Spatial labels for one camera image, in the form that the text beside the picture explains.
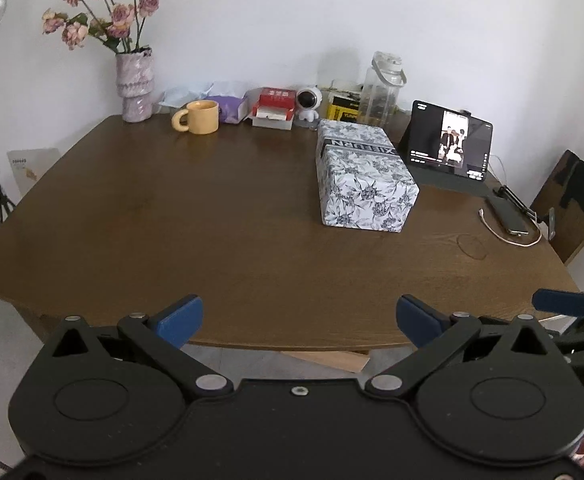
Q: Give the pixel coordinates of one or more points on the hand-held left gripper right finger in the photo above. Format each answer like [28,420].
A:
[418,321]

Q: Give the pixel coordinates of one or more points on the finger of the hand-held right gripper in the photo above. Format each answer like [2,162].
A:
[559,302]

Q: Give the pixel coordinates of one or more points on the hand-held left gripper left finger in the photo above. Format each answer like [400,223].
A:
[179,322]

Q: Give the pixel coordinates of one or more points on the brown board with black tape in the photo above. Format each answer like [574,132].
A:
[572,225]

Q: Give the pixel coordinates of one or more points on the brown wooden desk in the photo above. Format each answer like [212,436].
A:
[171,235]

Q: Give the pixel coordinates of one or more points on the dark smartphone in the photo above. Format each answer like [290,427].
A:
[509,217]

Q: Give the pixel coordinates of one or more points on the black folding phone stand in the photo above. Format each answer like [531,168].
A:
[514,199]

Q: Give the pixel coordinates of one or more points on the dark grey tablet case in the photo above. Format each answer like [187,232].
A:
[447,185]

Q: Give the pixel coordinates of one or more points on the floral black and white box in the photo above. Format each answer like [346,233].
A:
[362,185]

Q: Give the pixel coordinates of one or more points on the black tablet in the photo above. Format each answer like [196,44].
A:
[447,140]

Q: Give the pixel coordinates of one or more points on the yellow ceramic mug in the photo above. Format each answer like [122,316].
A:
[202,117]

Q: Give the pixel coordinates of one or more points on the white printed card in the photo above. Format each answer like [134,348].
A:
[31,175]

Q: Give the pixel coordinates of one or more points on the flat white box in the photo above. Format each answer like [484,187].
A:
[271,124]

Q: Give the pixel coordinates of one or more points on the purple tissue pack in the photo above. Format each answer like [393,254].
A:
[229,107]

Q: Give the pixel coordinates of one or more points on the yellow and black box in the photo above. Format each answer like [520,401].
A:
[344,107]

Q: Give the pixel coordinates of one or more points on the clear plastic water bottle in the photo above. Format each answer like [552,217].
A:
[381,95]

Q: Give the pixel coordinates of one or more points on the pale blue plastic bag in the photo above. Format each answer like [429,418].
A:
[186,92]

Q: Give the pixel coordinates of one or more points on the pale pink textured vase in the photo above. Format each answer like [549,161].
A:
[134,85]

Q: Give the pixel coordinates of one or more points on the red and white carton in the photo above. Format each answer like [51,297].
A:
[276,100]

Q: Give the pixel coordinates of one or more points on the dried pink rose bouquet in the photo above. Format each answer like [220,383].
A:
[116,15]

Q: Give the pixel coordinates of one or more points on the small white round camera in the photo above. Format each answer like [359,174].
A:
[309,102]

